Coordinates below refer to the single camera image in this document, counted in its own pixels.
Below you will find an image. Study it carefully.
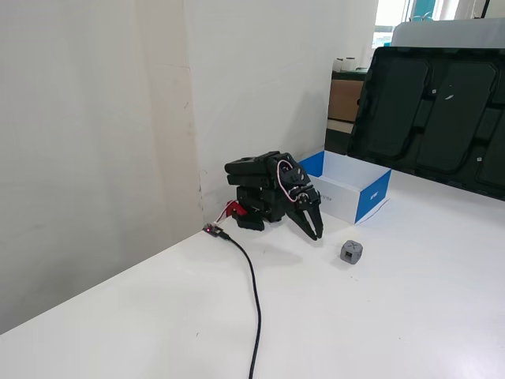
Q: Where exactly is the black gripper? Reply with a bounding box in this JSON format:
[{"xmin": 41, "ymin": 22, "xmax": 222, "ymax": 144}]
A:
[{"xmin": 285, "ymin": 184, "xmax": 325, "ymax": 242}]

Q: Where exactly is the gray cube block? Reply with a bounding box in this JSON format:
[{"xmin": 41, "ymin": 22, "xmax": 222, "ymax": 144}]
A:
[{"xmin": 339, "ymin": 239, "xmax": 365, "ymax": 265}]

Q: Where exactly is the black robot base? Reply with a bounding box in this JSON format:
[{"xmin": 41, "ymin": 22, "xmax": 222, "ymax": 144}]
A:
[{"xmin": 235, "ymin": 185, "xmax": 286, "ymax": 231}]

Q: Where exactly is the blue white cardboard box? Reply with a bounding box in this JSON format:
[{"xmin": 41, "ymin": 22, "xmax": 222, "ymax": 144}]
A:
[{"xmin": 298, "ymin": 149, "xmax": 392, "ymax": 226}]

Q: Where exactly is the brown cardboard box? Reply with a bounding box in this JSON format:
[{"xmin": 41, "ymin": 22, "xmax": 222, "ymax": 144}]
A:
[{"xmin": 328, "ymin": 80, "xmax": 365, "ymax": 122}]

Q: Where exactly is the red table clamp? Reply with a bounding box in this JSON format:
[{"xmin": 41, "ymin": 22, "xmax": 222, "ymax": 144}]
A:
[{"xmin": 224, "ymin": 200, "xmax": 249, "ymax": 217}]

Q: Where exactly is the small controller board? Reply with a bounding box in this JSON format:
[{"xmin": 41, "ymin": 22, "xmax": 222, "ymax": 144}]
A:
[{"xmin": 202, "ymin": 222, "xmax": 232, "ymax": 241}]

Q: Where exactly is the dark green shelf top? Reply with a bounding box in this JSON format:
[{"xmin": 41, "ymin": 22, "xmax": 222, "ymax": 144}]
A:
[{"xmin": 331, "ymin": 67, "xmax": 370, "ymax": 83}]

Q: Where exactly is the black plastic packaging tray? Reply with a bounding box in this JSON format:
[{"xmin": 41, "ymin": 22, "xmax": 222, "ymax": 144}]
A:
[{"xmin": 346, "ymin": 46, "xmax": 505, "ymax": 201}]

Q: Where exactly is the window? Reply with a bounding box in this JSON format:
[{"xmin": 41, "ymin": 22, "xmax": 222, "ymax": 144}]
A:
[{"xmin": 372, "ymin": 0, "xmax": 505, "ymax": 51}]

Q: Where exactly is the white panel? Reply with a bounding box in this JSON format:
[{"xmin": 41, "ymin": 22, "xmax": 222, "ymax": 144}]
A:
[{"xmin": 390, "ymin": 17, "xmax": 505, "ymax": 51}]

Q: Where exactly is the white red servo wire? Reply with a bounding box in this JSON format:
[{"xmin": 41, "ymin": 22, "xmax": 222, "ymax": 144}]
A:
[
  {"xmin": 275, "ymin": 158, "xmax": 305, "ymax": 205},
  {"xmin": 215, "ymin": 205, "xmax": 234, "ymax": 227}
]

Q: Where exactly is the black power cable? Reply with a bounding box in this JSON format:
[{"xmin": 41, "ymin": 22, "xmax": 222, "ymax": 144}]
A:
[{"xmin": 221, "ymin": 231, "xmax": 263, "ymax": 379}]

